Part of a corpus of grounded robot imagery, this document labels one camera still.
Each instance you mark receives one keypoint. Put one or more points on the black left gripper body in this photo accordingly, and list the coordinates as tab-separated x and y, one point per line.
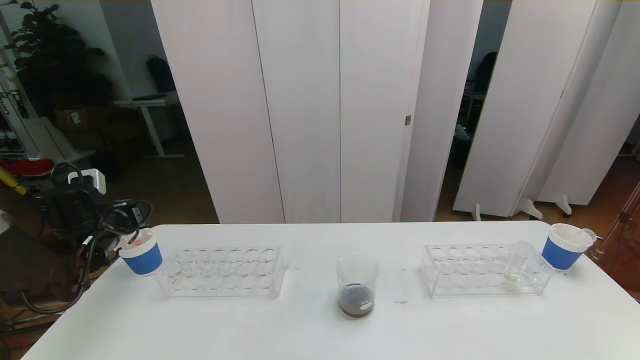
136	215

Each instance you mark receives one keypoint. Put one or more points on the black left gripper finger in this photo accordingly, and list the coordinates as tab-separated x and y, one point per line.
133	237

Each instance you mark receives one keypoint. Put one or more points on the red liquid test tube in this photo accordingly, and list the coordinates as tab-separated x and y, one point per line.
138	241

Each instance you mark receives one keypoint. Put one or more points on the yellow liquid test tube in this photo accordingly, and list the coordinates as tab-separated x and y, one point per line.
511	277

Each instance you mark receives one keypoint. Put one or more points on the clear plastic test tube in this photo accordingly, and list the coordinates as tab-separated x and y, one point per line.
589	234

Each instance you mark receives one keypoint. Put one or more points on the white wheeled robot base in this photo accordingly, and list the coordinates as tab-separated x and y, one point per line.
50	145

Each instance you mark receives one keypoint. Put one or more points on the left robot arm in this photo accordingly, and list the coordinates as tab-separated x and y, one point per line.
60	215

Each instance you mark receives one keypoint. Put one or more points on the clear acrylic test tube rack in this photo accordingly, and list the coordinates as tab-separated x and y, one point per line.
225	285
480	282

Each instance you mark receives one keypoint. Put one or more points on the clear glass beaker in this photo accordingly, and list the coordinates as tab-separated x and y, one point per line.
356	305

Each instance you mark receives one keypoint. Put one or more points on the blue white paper cup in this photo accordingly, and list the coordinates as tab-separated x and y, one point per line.
560	256
145	260

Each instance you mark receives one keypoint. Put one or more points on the white standing desk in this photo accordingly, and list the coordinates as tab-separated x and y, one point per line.
142	102

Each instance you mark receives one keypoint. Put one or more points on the brown cardboard box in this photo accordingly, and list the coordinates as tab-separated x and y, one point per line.
75	120

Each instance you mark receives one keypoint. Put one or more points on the grey metal floor stand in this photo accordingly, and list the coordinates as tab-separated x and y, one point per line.
30	320

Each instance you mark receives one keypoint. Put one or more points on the black backpack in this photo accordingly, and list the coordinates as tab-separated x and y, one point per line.
160	75

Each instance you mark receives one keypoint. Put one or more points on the dark green potted plant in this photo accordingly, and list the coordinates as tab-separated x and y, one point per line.
55	65

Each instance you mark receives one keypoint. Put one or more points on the white folding partition screen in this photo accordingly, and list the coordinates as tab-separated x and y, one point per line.
300	100
525	75

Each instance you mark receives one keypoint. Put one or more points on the black office chair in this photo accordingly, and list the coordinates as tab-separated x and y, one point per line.
484	72

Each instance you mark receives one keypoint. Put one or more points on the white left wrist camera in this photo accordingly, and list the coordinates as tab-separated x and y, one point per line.
90	180

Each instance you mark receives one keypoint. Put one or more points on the clear tube frame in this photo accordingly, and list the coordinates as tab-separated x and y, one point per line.
622	218

